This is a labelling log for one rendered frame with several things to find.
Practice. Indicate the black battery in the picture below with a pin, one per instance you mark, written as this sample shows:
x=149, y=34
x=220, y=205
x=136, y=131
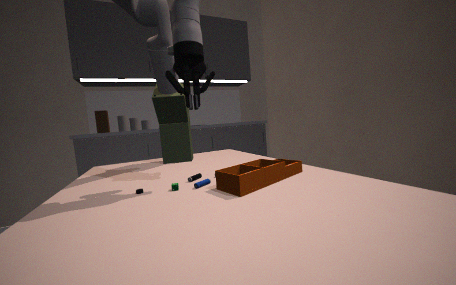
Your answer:
x=195, y=177

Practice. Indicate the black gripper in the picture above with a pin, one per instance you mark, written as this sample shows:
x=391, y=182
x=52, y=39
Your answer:
x=189, y=66

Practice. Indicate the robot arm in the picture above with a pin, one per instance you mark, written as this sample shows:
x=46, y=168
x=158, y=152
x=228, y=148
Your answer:
x=155, y=13

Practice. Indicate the orange rack of three bins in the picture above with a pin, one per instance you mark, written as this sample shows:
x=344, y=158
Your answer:
x=249, y=177

